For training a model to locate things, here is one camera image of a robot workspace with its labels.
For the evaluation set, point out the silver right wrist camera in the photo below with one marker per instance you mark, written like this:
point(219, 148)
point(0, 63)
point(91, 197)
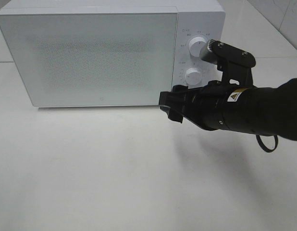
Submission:
point(206, 53)

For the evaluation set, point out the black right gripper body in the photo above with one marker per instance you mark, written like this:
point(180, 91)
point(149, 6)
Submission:
point(215, 106)

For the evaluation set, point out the white microwave oven body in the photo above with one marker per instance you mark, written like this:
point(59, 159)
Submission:
point(194, 17)

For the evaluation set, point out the white timer knob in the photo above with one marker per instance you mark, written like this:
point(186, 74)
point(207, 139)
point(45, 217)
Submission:
point(193, 76)

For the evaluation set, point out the upper white power knob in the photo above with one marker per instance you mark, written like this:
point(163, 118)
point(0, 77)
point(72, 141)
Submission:
point(196, 44)

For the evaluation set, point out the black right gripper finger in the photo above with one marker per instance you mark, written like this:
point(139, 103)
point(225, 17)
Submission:
point(173, 102)

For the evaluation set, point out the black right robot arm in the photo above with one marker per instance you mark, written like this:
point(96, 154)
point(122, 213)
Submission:
point(269, 111)

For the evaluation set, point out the white microwave door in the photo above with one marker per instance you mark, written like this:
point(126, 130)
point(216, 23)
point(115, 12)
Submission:
point(91, 59)

